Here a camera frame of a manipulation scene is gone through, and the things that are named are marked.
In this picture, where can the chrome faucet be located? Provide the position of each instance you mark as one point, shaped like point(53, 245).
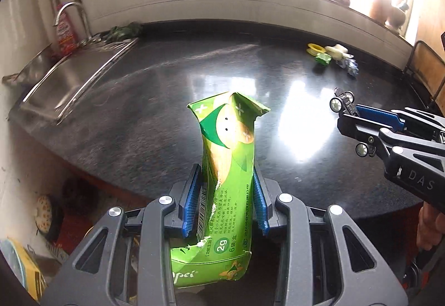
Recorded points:
point(78, 16)

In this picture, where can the green cloth by sink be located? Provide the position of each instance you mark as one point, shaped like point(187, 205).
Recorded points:
point(122, 33)

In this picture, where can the white crumpled tissue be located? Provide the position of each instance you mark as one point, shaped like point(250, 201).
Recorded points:
point(338, 52)

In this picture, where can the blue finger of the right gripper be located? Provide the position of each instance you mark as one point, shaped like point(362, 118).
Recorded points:
point(351, 125)
point(381, 116)

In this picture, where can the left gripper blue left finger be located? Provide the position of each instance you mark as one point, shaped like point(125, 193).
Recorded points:
point(97, 271)

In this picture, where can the green snack bag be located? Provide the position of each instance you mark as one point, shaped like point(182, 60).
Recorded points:
point(225, 213)

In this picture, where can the white mortar and pestle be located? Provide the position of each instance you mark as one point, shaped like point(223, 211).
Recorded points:
point(397, 17)

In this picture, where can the yellow cardboard box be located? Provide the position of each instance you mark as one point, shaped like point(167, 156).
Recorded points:
point(24, 268)

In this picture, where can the small green wrapper piece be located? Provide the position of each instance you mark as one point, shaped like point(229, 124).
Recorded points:
point(323, 59)

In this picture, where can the red dish soap bottle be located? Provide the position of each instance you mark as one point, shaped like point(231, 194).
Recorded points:
point(66, 36)

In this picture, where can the yellow tape roll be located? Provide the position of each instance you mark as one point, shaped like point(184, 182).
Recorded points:
point(314, 49)

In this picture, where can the wooden cutting board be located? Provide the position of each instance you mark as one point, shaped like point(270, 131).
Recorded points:
point(431, 24)

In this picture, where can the person's right hand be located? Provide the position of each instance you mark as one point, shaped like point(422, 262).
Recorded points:
point(431, 227)

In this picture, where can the stainless steel sink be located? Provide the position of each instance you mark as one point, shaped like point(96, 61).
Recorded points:
point(54, 96)

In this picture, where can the black metal rack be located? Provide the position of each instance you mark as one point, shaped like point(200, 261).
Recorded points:
point(428, 67)

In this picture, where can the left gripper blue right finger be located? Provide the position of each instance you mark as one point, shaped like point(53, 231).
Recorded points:
point(325, 257)

